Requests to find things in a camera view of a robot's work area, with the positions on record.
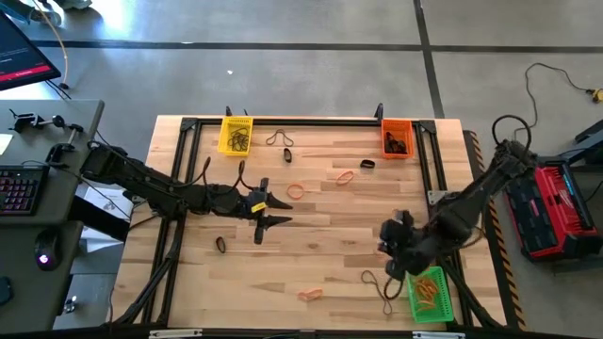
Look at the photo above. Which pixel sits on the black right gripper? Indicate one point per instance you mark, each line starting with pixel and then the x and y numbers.
pixel 417 254

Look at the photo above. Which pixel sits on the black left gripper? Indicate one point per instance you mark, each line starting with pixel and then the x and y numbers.
pixel 261 226

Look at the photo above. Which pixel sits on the thin black rubber band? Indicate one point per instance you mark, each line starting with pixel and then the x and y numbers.
pixel 242 143
pixel 377 286
pixel 245 136
pixel 235 133
pixel 279 130

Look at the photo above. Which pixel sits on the yellow plastic basket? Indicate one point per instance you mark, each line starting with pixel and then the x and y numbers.
pixel 223 136

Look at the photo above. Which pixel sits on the small black block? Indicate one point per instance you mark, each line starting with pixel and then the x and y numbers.
pixel 401 147

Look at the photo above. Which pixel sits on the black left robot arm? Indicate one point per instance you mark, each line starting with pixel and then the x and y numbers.
pixel 155 186

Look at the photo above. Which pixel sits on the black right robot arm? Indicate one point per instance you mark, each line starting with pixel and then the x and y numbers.
pixel 476 188

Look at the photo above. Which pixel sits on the yellow label tag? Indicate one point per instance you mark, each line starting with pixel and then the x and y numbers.
pixel 258 207

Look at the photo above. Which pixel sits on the green plastic basket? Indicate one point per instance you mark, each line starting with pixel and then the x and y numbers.
pixel 445 301

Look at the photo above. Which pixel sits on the yellow black hazard strip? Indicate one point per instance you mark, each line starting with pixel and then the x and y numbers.
pixel 498 240

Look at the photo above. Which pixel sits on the orange plastic basket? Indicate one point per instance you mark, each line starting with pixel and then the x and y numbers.
pixel 384 127

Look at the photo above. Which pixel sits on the red and black tool case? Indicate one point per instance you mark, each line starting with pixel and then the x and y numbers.
pixel 546 221

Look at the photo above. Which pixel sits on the white paper sheets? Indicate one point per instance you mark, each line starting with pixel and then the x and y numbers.
pixel 106 240

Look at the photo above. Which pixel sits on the black desk beam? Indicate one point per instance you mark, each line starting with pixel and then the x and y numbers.
pixel 101 220

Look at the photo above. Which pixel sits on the black desk clamp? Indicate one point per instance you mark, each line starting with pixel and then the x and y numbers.
pixel 59 151
pixel 28 120

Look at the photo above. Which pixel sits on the small silver caster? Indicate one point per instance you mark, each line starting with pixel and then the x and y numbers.
pixel 70 306

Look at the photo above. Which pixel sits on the black computer mouse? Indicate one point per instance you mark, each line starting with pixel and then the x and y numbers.
pixel 47 249

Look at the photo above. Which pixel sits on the dark blue furniture piece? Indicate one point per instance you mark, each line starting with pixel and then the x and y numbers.
pixel 591 139

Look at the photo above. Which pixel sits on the black backlit keyboard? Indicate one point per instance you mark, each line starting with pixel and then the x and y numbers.
pixel 21 188

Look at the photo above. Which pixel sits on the grey desk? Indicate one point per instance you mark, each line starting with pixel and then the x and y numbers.
pixel 28 282

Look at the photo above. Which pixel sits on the yellow power plug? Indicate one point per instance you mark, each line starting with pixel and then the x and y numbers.
pixel 597 95

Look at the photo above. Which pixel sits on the grey-green rounded object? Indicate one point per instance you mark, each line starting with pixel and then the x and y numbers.
pixel 75 4

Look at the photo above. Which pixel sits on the dark monitor stand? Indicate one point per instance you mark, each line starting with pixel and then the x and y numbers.
pixel 23 14

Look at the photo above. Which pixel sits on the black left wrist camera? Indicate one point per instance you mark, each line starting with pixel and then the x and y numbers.
pixel 245 198

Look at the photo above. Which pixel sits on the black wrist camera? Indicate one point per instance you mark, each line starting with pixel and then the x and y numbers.
pixel 245 198
pixel 393 233

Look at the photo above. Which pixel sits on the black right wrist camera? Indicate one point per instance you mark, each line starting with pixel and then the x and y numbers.
pixel 393 233

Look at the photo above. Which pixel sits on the silver metal bracket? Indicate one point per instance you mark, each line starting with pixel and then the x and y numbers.
pixel 438 335
pixel 174 334

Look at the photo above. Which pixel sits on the black metal table frame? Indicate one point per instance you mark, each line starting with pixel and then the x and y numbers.
pixel 306 122

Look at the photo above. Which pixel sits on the black frame clamp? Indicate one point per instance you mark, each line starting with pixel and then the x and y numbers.
pixel 228 112
pixel 379 111

